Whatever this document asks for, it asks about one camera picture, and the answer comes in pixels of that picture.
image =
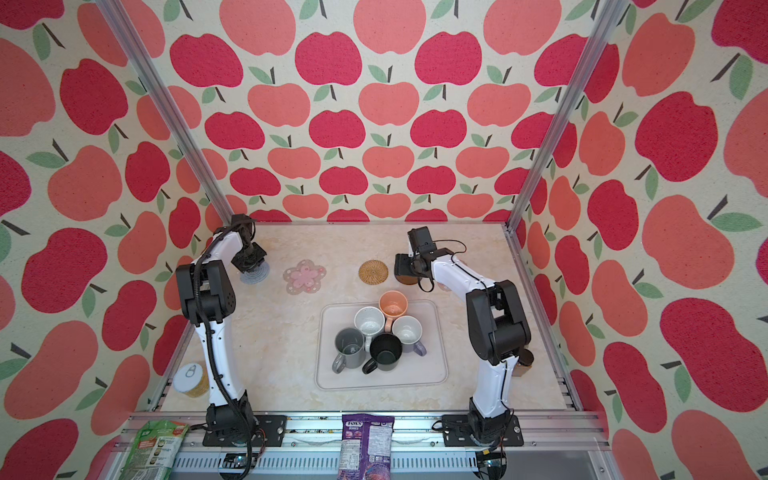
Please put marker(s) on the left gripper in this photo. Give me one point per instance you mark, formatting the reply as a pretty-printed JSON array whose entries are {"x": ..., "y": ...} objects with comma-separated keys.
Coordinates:
[{"x": 261, "y": 257}]

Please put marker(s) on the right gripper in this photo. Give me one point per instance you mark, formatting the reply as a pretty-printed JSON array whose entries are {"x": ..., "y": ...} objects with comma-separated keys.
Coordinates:
[{"x": 403, "y": 265}]

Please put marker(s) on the round grey felt coaster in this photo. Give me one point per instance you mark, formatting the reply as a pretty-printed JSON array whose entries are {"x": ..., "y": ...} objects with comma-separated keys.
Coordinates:
[{"x": 256, "y": 275}]

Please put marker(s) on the round brown wooden coaster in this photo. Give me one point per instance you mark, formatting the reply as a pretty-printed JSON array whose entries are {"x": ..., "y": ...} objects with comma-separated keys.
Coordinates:
[{"x": 406, "y": 279}]

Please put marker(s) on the round woven rattan coaster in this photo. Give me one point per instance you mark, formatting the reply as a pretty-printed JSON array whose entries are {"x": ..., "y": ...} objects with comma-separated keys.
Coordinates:
[{"x": 373, "y": 272}]

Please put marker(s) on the pink flower silicone coaster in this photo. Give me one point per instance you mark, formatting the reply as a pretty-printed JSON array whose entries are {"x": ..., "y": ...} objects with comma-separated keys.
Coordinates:
[{"x": 305, "y": 277}]

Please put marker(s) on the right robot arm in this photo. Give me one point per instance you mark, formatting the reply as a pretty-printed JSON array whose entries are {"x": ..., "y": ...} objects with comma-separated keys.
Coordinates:
[{"x": 497, "y": 326}]

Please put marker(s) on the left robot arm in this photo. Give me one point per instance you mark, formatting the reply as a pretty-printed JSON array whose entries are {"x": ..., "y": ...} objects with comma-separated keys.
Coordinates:
[{"x": 208, "y": 300}]

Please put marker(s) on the peach orange mug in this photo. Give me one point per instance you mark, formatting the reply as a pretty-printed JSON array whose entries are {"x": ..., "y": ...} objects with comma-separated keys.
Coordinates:
[{"x": 393, "y": 304}]

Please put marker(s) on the black mug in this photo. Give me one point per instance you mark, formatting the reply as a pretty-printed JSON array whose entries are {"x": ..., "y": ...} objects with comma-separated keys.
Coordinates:
[{"x": 385, "y": 352}]

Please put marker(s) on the grey mug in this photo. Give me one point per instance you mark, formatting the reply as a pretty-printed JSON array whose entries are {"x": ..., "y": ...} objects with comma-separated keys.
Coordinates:
[{"x": 350, "y": 347}]

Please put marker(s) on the translucent white tray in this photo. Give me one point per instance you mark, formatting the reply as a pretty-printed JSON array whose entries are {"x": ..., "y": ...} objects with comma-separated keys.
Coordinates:
[{"x": 411, "y": 369}]

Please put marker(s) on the yellow tin can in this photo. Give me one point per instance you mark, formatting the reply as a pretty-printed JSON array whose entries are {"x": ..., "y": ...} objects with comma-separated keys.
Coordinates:
[{"x": 191, "y": 380}]

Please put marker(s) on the brown spice jar front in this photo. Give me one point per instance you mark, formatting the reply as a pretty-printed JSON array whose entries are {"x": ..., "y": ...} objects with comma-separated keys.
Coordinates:
[{"x": 524, "y": 363}]

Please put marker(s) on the purple snack bag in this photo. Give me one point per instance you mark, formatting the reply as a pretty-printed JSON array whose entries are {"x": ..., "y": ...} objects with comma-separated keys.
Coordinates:
[{"x": 366, "y": 447}]

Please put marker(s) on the green snack bag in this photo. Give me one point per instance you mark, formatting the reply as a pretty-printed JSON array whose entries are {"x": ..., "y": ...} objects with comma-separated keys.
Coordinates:
[{"x": 154, "y": 450}]

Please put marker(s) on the white lilac handled mug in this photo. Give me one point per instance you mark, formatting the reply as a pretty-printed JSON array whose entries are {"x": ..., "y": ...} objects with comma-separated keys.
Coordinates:
[{"x": 409, "y": 331}]

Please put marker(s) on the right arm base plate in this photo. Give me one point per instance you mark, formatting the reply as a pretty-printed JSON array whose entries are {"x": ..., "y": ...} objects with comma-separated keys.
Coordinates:
[{"x": 470, "y": 430}]

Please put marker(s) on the aluminium front rail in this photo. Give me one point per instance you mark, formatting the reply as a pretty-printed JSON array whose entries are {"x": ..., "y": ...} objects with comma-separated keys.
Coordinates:
[{"x": 565, "y": 445}]

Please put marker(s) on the aluminium corner frame post left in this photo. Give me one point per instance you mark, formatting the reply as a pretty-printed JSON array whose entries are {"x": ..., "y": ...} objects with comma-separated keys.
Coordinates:
[{"x": 130, "y": 41}]

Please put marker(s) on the aluminium corner frame post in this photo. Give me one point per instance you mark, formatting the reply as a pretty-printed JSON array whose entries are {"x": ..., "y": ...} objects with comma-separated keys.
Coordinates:
[
  {"x": 596, "y": 43},
  {"x": 130, "y": 41}
]

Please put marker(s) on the aluminium corner frame post right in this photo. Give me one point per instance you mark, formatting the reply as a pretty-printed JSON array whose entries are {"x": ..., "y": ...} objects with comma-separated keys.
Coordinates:
[{"x": 596, "y": 43}]

